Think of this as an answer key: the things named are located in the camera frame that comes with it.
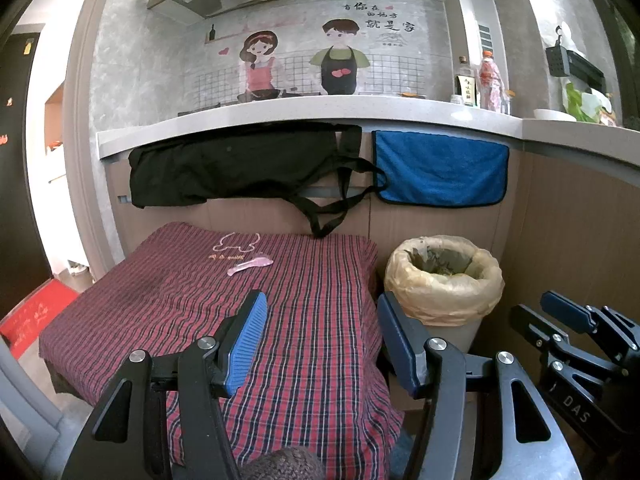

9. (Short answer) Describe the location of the trash bin with plastic bag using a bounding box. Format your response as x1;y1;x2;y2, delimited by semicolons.
384;235;504;352

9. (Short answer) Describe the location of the pink plastic scrap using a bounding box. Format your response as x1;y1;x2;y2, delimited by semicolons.
227;256;273;276

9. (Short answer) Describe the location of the red plaid tablecloth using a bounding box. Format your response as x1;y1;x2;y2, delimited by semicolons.
38;221;407;480

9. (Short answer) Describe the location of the blue hanging towel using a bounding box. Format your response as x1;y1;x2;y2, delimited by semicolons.
372;130;510;209

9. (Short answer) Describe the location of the black hanging bag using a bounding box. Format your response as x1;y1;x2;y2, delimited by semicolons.
128;120;388;240

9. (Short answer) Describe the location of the white bowl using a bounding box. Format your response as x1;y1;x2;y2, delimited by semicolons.
534;108;576;122

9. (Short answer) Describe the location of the green white package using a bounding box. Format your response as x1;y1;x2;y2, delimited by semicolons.
562;81;617;127

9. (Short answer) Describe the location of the small glass jar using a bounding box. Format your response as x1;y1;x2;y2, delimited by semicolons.
502;89;515;115

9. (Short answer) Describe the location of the red door mat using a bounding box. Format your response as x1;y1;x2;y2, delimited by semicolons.
1;280;79;359

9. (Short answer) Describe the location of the dark entrance door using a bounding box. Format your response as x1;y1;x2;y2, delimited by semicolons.
0;32;51;316

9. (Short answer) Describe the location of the red plastic bottle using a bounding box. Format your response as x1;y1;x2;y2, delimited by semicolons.
478;50;504;113

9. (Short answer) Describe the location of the dark sauce bottle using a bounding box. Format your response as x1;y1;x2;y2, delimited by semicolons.
454;55;477;107

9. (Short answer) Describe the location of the black wall rack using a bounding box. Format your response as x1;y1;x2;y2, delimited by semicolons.
546;26;606;93

